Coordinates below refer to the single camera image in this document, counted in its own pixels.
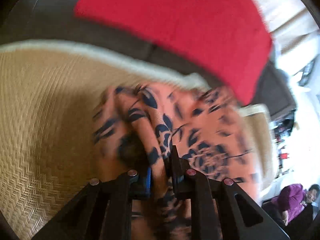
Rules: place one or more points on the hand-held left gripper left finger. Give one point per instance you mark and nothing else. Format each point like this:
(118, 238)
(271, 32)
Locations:
(148, 181)

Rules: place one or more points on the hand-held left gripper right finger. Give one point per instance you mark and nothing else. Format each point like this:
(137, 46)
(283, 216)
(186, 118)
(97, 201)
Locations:
(178, 177)

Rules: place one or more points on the pink floral blouse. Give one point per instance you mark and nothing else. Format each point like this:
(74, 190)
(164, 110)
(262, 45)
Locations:
(200, 120)

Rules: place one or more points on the woven straw mat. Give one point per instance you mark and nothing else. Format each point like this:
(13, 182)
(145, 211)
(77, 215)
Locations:
(50, 130)

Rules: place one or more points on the red cloth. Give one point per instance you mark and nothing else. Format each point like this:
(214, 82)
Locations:
(175, 25)

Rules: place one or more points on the dark leather sofa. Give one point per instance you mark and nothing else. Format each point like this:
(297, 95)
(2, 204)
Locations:
(62, 17)

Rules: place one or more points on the white dotted fabric cover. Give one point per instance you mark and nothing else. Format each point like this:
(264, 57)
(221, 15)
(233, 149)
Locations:
(275, 5)

